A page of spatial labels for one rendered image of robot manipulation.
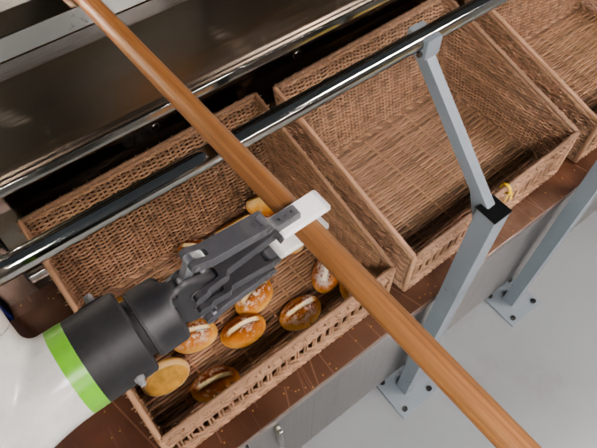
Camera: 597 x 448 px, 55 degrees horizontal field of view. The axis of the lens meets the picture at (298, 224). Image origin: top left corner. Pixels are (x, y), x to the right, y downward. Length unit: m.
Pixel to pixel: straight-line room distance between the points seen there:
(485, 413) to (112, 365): 0.34
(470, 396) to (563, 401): 1.41
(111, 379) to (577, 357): 1.67
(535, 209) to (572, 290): 0.68
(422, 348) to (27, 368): 0.36
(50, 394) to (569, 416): 1.63
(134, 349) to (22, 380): 0.10
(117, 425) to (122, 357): 0.68
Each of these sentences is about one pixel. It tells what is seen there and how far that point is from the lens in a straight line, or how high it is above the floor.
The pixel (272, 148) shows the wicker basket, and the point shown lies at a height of 0.73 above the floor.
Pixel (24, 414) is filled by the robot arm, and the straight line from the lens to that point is 0.56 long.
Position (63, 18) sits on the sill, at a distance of 1.00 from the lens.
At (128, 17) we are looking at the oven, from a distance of 1.05.
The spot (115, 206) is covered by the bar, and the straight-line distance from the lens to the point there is 0.72.
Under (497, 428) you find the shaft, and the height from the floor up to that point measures 1.21.
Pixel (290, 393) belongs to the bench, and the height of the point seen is 0.58.
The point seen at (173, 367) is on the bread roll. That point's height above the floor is 0.65.
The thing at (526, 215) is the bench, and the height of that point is 0.58.
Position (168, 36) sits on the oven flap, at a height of 1.05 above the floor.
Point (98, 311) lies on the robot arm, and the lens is 0.57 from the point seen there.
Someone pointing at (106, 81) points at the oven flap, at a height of 1.02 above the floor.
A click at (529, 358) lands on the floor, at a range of 1.98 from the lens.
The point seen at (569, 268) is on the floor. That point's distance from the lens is 2.19.
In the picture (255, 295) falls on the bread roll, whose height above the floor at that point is 0.64.
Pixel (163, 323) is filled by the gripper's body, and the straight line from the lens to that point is 0.57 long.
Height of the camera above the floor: 1.73
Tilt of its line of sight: 57 degrees down
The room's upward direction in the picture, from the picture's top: straight up
